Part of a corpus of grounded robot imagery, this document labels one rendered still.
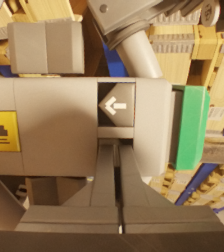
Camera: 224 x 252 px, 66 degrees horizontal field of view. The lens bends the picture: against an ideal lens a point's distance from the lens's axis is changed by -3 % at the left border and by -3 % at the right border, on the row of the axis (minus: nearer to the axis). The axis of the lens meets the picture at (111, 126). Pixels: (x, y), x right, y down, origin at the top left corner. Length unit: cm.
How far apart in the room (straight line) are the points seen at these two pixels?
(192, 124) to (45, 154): 13
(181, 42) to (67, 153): 87
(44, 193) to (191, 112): 16
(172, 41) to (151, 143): 83
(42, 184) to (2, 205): 7
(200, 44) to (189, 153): 83
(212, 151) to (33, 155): 89
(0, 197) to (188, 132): 21
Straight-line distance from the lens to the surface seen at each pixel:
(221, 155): 98
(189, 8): 24
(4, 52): 138
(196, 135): 18
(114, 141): 15
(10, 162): 19
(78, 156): 16
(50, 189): 20
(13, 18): 114
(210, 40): 99
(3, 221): 25
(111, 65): 115
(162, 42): 96
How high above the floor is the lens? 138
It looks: 15 degrees down
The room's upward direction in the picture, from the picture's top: 95 degrees clockwise
